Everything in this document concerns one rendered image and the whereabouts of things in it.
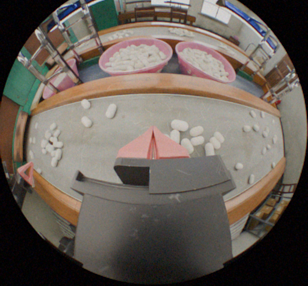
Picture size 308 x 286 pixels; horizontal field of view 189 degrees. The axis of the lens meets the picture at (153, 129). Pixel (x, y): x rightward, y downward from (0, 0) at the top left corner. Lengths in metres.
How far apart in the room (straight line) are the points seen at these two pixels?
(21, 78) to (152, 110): 0.88
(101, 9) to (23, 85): 2.40
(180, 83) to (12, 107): 0.90
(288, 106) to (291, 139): 1.08
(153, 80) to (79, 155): 0.27
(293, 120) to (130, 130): 4.60
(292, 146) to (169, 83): 4.58
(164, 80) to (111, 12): 2.69
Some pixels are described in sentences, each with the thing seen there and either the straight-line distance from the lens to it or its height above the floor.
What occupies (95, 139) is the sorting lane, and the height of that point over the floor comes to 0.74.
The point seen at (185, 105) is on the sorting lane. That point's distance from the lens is 0.24.
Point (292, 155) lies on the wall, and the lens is 4.66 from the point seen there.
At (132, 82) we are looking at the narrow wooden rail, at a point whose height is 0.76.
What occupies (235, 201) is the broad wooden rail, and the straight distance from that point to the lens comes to 0.35.
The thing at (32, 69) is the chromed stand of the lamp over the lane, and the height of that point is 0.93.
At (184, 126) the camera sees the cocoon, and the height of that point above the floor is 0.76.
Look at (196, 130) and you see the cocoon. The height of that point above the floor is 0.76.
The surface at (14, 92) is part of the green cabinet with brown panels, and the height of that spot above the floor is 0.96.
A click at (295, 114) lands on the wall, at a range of 4.57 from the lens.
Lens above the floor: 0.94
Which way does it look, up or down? 76 degrees down
